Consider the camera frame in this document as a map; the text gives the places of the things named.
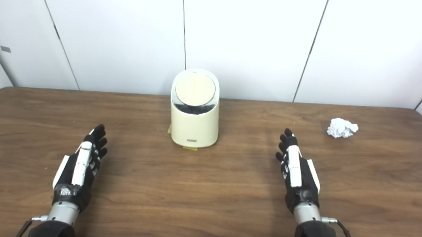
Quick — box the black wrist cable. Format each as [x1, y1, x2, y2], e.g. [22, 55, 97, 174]
[320, 217, 361, 237]
[16, 214, 49, 237]

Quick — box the round cream bin lid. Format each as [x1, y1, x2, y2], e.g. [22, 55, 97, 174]
[175, 73, 216, 107]

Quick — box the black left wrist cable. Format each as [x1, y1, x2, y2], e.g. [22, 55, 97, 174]
[16, 214, 49, 237]

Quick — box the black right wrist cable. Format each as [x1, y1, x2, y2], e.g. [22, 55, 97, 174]
[320, 217, 361, 237]

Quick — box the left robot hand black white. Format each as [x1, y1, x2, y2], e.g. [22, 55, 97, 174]
[51, 122, 109, 214]

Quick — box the cream-colored bin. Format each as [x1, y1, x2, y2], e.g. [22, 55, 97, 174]
[168, 68, 222, 149]

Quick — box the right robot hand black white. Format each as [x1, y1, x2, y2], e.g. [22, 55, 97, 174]
[272, 128, 324, 215]

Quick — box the white paper ball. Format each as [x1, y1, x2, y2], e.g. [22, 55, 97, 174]
[327, 118, 359, 140]

